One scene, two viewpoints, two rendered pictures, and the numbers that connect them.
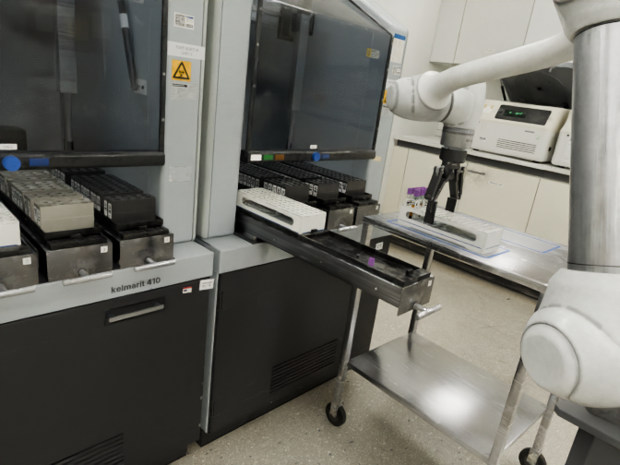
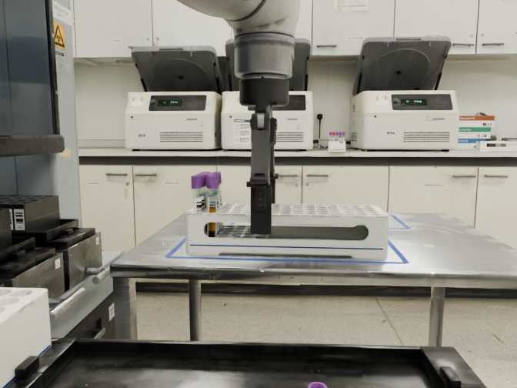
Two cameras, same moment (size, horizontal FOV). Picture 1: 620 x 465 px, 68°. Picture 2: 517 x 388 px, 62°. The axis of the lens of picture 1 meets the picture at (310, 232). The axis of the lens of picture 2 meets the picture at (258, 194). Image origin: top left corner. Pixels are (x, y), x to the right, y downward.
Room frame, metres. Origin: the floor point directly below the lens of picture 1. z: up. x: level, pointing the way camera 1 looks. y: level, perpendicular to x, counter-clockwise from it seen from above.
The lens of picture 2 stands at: (0.86, 0.06, 1.00)
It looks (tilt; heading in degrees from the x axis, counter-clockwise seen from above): 8 degrees down; 320
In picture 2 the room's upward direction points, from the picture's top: straight up
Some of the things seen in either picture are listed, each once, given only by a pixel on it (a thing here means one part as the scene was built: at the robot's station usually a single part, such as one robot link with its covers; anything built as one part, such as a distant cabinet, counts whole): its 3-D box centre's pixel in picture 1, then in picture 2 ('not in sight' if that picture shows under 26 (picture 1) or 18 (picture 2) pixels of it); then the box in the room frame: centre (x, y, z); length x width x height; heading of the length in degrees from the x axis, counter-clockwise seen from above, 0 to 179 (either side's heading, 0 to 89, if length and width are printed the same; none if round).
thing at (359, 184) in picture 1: (353, 187); (38, 215); (1.71, -0.14, 0.85); 0.12 x 0.02 x 0.06; 136
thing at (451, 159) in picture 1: (450, 163); (264, 110); (1.36, -0.39, 1.03); 0.08 x 0.07 x 0.09; 135
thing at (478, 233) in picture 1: (447, 225); (285, 228); (1.34, -0.41, 0.85); 0.30 x 0.10 x 0.06; 45
